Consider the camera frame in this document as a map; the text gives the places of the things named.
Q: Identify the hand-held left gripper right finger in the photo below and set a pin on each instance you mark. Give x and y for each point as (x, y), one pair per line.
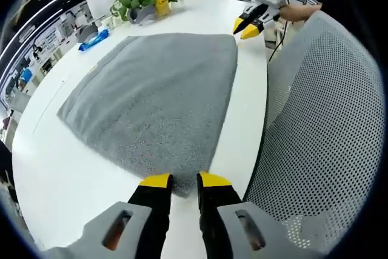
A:
(236, 231)

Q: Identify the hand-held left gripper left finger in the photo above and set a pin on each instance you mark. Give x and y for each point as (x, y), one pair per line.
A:
(121, 231)

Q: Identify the grey towel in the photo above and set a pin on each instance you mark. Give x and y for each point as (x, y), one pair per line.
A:
(151, 104)

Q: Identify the grey curved holder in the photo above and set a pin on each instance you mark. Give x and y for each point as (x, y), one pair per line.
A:
(86, 31)
(142, 14)

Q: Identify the grey mesh office chair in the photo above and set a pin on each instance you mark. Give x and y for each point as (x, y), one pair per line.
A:
(318, 119)

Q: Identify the white cup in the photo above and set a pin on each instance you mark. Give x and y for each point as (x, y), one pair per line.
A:
(109, 23)

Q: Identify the blue wipes packet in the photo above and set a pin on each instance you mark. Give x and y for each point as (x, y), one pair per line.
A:
(94, 40)

